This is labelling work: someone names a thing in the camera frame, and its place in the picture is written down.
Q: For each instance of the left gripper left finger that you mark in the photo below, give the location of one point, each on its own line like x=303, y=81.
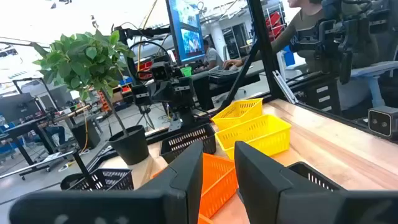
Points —
x=174, y=186

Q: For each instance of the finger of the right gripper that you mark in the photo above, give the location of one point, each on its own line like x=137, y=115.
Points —
x=184, y=96
x=141, y=99

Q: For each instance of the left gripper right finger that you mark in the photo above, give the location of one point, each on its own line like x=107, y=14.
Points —
x=264, y=186

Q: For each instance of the yellow plastic basket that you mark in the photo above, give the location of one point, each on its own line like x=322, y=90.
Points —
x=236, y=110
x=258, y=146

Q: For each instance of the black plastic basket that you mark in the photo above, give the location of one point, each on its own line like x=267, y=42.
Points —
x=109, y=182
x=311, y=174
x=186, y=146

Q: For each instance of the orange plastic basket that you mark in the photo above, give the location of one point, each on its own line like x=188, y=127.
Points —
x=217, y=183
x=203, y=220

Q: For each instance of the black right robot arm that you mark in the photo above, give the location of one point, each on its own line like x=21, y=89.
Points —
x=188, y=113

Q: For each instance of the grey desk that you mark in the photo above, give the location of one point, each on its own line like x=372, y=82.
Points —
x=202, y=93

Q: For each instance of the green cup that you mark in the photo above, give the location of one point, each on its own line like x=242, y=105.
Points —
x=186, y=72

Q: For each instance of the black keyboard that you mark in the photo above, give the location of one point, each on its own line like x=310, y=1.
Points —
x=222, y=76

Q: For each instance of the person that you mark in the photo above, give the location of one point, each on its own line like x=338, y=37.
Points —
x=213, y=56
x=306, y=18

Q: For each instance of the large display screen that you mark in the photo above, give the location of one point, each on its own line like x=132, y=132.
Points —
x=186, y=31

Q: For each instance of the black waste bin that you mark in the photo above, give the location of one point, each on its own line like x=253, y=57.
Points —
x=87, y=135

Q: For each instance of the green potted plant black pot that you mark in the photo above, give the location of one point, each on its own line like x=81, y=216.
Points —
x=84, y=62

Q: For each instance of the silver aluminium extrusion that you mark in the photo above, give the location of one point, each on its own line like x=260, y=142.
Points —
x=284, y=87

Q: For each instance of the black drawer cabinet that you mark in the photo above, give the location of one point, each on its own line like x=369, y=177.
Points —
x=320, y=96

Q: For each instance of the black rolling workbench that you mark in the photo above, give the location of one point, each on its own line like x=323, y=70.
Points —
x=31, y=127

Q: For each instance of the red storage bins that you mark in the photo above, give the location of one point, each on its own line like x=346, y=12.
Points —
x=273, y=21

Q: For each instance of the light blue chair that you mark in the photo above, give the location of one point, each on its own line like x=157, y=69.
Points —
x=373, y=70

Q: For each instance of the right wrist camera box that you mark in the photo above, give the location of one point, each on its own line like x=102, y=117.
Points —
x=160, y=71

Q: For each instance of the wooden shelf black frame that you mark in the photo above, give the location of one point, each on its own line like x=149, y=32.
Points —
x=82, y=168

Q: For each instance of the small black depth camera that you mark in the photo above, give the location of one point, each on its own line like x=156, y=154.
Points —
x=382, y=123

